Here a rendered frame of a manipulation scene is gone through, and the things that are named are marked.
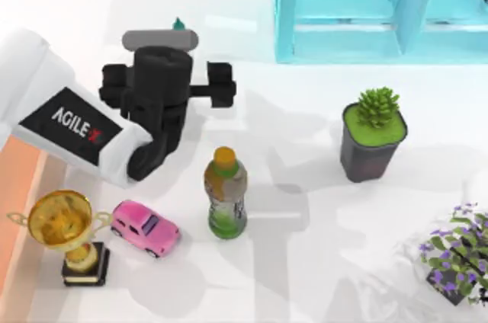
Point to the teal pointed object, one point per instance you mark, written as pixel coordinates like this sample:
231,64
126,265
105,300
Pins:
178,25

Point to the pink toy car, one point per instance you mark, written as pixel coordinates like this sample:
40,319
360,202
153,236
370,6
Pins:
146,228

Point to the pale grey rounded box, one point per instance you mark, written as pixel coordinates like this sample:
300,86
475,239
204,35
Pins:
160,38

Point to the shallow salmon-coloured box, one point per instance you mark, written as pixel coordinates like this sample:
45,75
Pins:
19,170

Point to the purple flower plant black pot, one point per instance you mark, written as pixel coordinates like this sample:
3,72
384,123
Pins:
457,254

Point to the gold trophy on black base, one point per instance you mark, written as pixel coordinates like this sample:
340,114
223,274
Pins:
61,220

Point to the green bottle with orange cap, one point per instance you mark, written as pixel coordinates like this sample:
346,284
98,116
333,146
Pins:
225,201

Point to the light blue rack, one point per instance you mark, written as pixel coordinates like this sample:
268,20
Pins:
343,14

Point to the green succulent in grey pot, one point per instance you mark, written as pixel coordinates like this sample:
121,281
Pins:
368,148

